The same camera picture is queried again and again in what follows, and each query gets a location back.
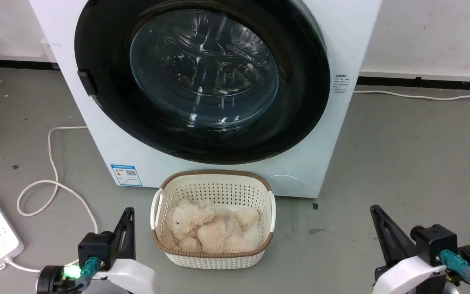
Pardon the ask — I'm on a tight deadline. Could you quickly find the small text sticker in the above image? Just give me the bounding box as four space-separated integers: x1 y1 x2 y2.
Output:
332 73 349 94

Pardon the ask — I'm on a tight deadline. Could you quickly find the round white filter cover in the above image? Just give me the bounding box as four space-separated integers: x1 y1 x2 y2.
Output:
267 175 303 196

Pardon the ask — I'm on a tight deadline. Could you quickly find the black metal bracket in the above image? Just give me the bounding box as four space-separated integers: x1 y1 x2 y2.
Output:
77 70 98 97

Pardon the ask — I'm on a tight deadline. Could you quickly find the teal-plug gripper cable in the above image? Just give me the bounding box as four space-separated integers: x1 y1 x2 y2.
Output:
440 249 470 294
53 256 102 294

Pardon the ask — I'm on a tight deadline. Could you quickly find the white front-load washing machine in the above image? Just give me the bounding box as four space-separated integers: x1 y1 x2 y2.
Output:
29 0 382 199

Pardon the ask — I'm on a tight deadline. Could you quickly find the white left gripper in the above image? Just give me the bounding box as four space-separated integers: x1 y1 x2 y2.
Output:
90 207 157 294

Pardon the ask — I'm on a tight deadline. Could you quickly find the blue energy label sticker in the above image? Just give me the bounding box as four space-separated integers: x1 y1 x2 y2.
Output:
110 164 143 187

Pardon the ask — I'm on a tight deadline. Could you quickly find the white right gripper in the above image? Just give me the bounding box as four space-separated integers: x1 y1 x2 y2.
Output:
370 205 450 294

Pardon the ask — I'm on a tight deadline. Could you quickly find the thin white floor cable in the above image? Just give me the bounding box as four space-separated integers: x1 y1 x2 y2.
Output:
353 90 470 101

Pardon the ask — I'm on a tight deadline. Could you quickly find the teal-plug right gripper cable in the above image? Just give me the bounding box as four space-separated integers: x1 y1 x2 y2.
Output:
440 249 470 294

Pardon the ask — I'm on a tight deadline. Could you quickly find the white looped power cable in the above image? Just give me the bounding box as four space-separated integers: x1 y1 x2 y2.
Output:
0 126 99 273

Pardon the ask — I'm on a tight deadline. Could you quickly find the teal-plug left gripper cable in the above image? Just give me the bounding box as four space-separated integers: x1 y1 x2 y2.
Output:
53 256 102 294

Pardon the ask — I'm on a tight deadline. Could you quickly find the beige plush teddy bear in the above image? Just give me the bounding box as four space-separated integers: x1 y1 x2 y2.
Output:
166 199 261 254

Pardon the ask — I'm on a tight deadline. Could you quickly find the black round washer door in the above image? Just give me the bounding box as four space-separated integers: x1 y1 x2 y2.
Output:
74 0 331 165

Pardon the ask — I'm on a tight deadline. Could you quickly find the cream woven-rim laundry basket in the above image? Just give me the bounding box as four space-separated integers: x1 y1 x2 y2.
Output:
150 169 277 270

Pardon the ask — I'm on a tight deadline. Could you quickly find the black baseboard strip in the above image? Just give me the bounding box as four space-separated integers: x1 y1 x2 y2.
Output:
357 76 470 91
0 59 60 71

